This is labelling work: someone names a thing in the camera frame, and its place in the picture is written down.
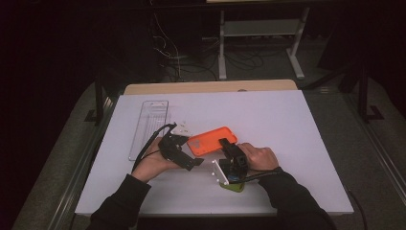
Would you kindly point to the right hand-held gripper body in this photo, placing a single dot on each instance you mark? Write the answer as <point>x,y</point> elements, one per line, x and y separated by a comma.
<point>234,163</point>

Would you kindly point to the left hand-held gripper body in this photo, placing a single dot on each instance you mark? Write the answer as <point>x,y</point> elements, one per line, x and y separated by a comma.
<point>174,150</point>

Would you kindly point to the orange phone case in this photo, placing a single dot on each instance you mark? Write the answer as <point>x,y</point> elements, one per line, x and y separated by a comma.
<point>207,142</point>

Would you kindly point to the clear plastic rack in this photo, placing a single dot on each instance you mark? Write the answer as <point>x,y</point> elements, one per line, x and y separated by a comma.
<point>148,127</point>

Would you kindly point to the person's left hand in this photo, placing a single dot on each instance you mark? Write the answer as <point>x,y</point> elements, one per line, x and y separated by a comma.
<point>153,163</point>

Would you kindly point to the person's right hand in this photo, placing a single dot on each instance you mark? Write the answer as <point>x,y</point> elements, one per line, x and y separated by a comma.
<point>260,158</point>

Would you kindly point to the light wooden board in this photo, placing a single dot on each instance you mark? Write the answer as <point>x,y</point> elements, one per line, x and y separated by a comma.
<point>207,87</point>

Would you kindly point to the black metal stand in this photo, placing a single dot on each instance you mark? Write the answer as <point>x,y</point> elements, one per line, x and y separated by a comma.
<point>99,105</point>
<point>364,96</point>

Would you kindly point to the grey metal rail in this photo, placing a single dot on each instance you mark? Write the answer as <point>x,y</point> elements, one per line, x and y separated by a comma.
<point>379,153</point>
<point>79,172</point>

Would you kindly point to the white metal desk frame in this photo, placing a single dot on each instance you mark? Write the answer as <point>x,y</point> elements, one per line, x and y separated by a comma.
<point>261,27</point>

